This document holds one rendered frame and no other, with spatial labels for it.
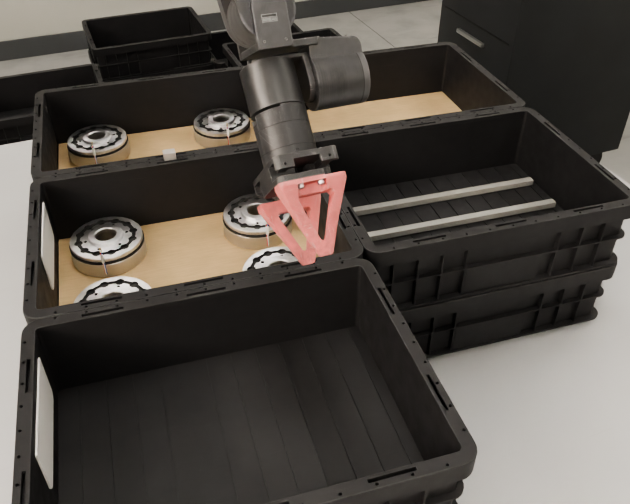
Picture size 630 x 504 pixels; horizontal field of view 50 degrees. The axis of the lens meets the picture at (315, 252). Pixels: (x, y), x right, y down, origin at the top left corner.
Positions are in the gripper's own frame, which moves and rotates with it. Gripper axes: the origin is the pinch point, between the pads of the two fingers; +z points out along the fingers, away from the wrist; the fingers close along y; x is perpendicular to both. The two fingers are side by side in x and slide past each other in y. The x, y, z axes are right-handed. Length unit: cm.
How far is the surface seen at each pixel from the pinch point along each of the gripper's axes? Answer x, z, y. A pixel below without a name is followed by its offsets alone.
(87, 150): 18, -30, 53
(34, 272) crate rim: 27.5, -7.0, 21.0
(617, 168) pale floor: -185, -18, 157
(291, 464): 6.2, 20.6, 7.1
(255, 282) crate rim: 3.9, 0.8, 12.6
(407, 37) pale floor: -173, -130, 269
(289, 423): 4.5, 17.1, 10.8
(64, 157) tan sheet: 22, -32, 59
